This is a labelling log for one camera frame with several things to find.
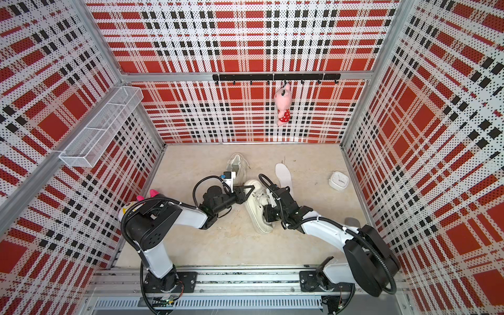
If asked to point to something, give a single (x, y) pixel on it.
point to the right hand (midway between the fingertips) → (268, 210)
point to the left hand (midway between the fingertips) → (256, 187)
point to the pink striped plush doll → (139, 199)
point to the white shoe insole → (284, 176)
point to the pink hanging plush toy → (283, 101)
